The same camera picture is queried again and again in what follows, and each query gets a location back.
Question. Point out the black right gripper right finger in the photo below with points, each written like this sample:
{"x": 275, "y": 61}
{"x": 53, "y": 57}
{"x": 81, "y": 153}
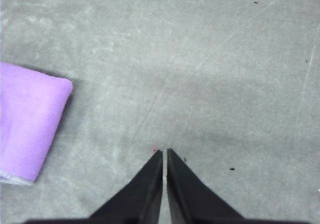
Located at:
{"x": 192, "y": 201}

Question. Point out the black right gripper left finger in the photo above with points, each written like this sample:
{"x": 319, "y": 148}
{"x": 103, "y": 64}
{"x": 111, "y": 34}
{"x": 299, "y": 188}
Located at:
{"x": 140, "y": 201}

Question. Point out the purple towel with grey hem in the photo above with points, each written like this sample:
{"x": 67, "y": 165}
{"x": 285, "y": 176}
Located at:
{"x": 30, "y": 121}

